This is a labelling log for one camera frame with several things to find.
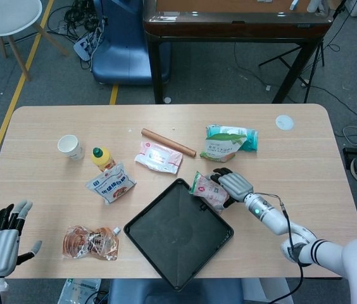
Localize grey black right robot hand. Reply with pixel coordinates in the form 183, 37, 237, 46
210, 167, 254, 212

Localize pink snack packet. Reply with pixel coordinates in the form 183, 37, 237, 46
188, 171, 230, 210

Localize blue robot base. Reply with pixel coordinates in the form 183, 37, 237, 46
91, 0, 172, 86

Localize green teal snack bags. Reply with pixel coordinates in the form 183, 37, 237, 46
205, 124, 259, 153

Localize pink wet wipes pack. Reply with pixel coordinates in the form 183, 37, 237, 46
134, 141, 184, 175

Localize black plastic tray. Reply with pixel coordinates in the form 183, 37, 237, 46
123, 177, 234, 291

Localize green white corn starch bag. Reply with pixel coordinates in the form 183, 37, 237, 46
199, 132, 248, 163

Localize white round table grommet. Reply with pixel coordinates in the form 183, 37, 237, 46
275, 114, 295, 130

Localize wooden rolling pin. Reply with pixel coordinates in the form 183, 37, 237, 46
141, 127, 197, 158

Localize clear plastic bag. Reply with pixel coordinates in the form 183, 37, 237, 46
61, 277, 102, 304

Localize clear bag of bread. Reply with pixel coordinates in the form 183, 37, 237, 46
62, 225, 122, 262

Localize white castor sugar bag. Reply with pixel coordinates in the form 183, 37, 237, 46
85, 162, 137, 206

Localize black tripod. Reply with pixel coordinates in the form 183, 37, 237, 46
258, 0, 347, 105

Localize white paper cup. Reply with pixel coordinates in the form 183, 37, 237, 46
57, 134, 84, 161

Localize yellow bottle green cap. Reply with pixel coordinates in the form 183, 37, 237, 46
91, 147, 116, 172

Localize dark wood mahjong table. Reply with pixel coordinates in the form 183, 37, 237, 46
142, 0, 334, 105

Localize white power strip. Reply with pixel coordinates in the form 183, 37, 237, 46
73, 34, 103, 63

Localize white plastic chair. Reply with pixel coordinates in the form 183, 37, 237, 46
0, 0, 70, 82

